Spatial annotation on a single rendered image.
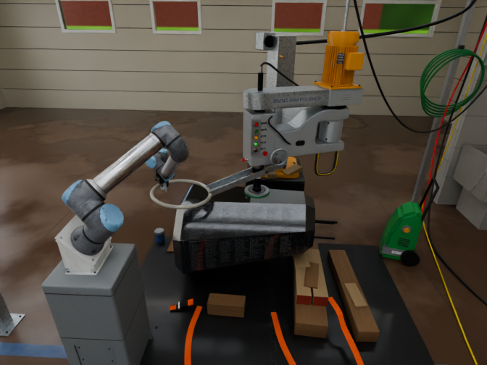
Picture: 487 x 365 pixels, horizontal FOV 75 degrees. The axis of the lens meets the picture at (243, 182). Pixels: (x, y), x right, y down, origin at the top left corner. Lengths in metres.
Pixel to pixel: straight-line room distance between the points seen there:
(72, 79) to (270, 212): 7.98
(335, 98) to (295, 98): 0.35
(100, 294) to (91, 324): 0.26
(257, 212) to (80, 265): 1.33
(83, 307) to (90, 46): 7.94
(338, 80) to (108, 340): 2.40
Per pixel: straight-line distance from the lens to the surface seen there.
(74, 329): 2.32
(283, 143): 2.59
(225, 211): 2.63
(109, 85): 9.43
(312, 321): 2.67
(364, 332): 2.75
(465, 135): 4.71
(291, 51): 3.15
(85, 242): 1.99
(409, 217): 3.40
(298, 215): 2.64
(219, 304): 2.74
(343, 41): 2.66
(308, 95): 2.56
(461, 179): 4.71
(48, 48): 10.00
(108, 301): 2.05
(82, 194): 1.92
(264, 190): 2.77
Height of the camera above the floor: 2.15
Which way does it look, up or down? 27 degrees down
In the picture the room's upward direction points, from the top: 1 degrees clockwise
